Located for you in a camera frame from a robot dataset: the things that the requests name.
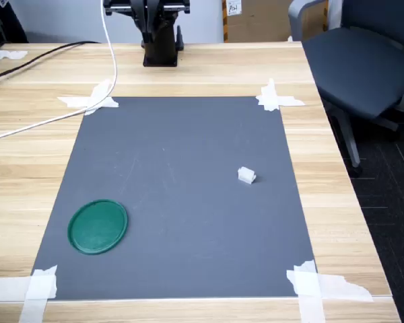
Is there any small white tape scrap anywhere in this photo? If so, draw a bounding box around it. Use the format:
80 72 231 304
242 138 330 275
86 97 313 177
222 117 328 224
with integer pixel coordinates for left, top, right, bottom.
0 49 28 61

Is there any black table cable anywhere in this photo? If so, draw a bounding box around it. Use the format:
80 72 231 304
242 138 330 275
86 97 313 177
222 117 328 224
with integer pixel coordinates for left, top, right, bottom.
0 40 102 89

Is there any white camera cable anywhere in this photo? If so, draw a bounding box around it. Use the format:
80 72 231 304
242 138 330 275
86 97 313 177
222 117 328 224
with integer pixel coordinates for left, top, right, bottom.
0 0 119 144

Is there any brown cardboard box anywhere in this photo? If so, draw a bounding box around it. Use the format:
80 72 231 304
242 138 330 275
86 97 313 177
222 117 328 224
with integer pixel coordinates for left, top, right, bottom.
222 0 329 44

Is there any small white plastic terminal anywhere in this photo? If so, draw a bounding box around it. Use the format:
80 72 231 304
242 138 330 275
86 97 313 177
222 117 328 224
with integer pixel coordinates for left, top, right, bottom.
237 166 257 185

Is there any round green lid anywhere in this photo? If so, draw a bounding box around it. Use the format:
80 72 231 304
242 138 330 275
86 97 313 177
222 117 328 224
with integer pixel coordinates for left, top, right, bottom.
67 199 129 256

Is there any grey office chair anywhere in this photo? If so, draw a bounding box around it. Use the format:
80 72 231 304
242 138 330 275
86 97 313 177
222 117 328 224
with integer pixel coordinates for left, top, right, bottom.
288 0 404 178

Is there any dark grey mat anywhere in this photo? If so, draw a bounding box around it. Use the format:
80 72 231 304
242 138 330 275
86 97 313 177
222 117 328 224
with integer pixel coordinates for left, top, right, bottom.
31 96 319 300

